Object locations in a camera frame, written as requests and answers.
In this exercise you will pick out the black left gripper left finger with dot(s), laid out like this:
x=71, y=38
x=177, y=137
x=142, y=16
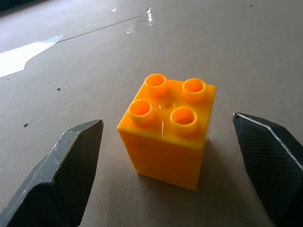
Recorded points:
x=59, y=179

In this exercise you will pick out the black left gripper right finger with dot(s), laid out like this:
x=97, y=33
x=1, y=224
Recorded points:
x=272, y=165

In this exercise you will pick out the orange studded building block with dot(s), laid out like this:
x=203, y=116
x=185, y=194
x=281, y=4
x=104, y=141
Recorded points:
x=165, y=142

